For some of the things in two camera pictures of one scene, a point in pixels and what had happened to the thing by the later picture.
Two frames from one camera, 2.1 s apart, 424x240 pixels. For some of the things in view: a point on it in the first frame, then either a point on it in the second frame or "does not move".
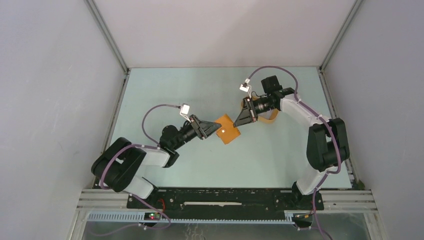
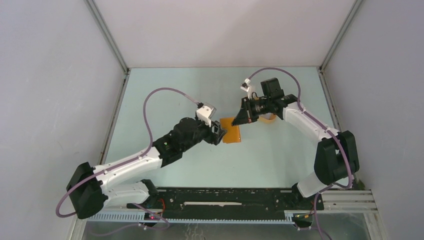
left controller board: x=151 y=216 does not move
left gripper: x=203 y=129 -> x=213 y=138
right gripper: x=247 y=115 does not move
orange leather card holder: x=227 y=132 does not move
